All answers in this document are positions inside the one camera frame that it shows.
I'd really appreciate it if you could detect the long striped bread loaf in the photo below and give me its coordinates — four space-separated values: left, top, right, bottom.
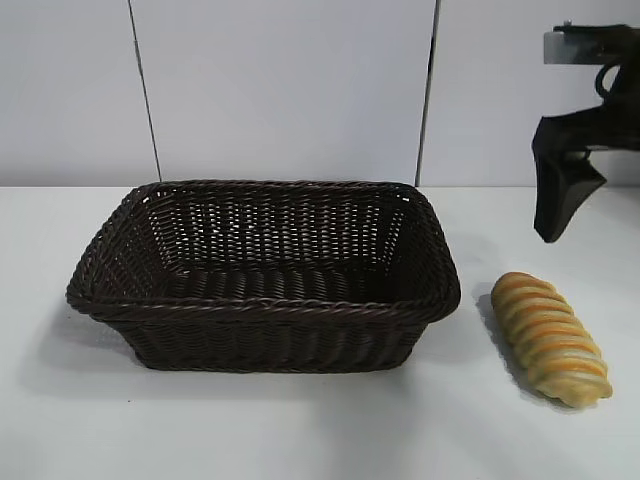
489 271 614 404

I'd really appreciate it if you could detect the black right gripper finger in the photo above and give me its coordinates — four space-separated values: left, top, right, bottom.
532 149 609 245

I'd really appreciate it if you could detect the dark brown woven basket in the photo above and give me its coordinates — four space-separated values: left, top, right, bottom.
66 180 462 375

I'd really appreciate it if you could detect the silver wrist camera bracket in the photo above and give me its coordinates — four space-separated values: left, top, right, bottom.
542 18 640 66

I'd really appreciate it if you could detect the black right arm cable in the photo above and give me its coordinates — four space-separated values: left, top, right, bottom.
593 63 622 97

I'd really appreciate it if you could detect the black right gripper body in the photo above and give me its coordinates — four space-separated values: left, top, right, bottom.
530 64 640 160

